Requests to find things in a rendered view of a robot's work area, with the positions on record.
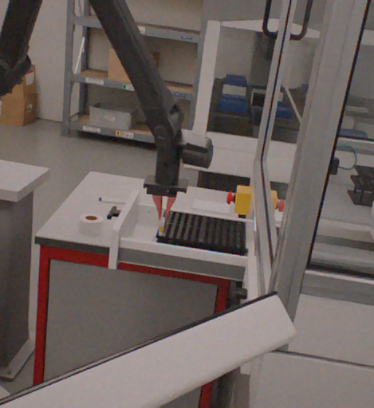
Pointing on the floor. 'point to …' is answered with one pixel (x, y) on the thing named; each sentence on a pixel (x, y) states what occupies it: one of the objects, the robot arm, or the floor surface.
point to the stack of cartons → (23, 92)
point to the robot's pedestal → (7, 264)
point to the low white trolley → (112, 287)
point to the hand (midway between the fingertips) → (163, 216)
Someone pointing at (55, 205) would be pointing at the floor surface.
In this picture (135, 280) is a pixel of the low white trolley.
